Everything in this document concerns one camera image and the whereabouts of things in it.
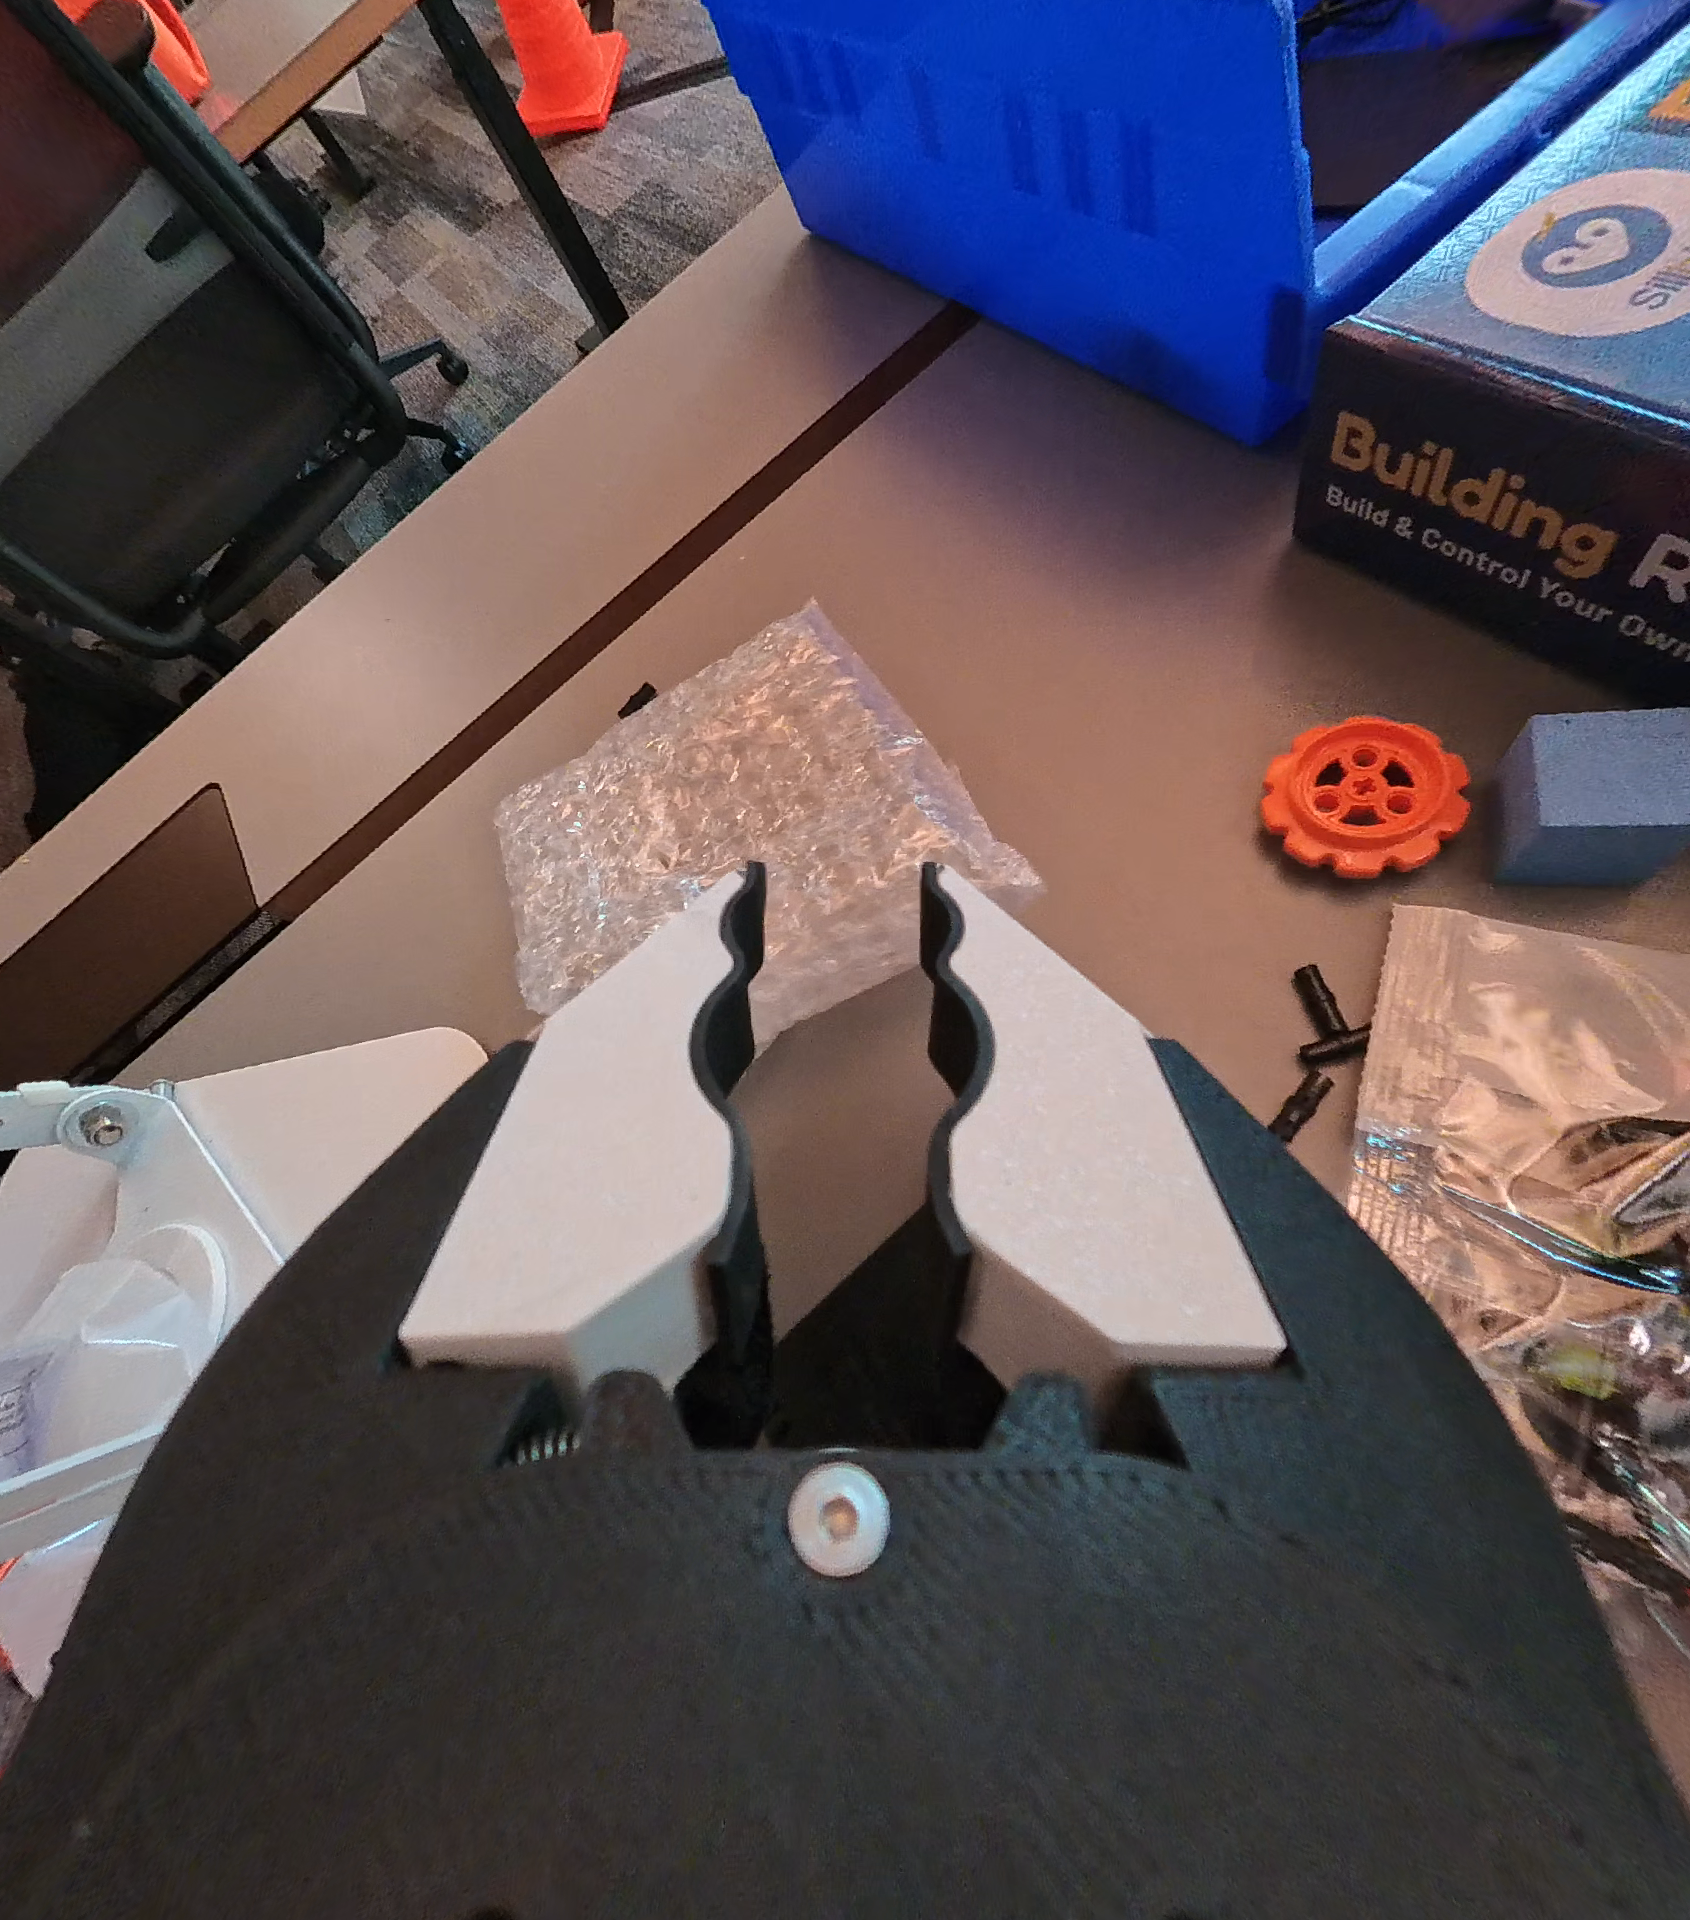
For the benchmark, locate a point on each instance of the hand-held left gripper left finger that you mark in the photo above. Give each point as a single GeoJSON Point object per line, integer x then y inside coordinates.
{"type": "Point", "coordinates": [561, 1201]}

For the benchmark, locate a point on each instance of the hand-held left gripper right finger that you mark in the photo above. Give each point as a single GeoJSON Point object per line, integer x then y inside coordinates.
{"type": "Point", "coordinates": [1115, 1201]}

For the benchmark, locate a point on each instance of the small orange plastic wheel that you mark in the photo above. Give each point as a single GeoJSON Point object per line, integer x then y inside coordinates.
{"type": "Point", "coordinates": [1366, 794]}

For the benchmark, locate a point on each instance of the blue wooden cube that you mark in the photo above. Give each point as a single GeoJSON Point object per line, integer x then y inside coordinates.
{"type": "Point", "coordinates": [1594, 794]}

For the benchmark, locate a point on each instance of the blue plastic storage bin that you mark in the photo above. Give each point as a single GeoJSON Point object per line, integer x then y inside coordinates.
{"type": "Point", "coordinates": [1010, 150]}

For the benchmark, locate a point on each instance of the black perforated plastic block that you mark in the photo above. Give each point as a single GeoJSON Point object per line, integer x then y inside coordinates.
{"type": "Point", "coordinates": [875, 1320]}

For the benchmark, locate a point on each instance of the clear bubble wrap sheet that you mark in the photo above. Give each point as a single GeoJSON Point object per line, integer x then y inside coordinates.
{"type": "Point", "coordinates": [771, 764]}

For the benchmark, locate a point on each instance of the black office chair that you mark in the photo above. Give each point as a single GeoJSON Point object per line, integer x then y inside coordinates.
{"type": "Point", "coordinates": [155, 450]}

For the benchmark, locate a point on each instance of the dark blue cardboard kit box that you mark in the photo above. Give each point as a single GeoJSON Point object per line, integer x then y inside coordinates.
{"type": "Point", "coordinates": [1535, 390]}

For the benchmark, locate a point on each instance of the flat black rectangular panel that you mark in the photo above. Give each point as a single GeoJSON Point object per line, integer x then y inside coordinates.
{"type": "Point", "coordinates": [1400, 120]}

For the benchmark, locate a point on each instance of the orange traffic cone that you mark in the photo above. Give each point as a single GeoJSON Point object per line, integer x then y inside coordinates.
{"type": "Point", "coordinates": [561, 74]}

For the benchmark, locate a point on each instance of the light wooden side table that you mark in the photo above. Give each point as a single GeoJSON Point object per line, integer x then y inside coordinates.
{"type": "Point", "coordinates": [290, 61]}

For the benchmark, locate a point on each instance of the orange fabric item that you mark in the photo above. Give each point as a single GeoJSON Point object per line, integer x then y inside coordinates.
{"type": "Point", "coordinates": [178, 45]}

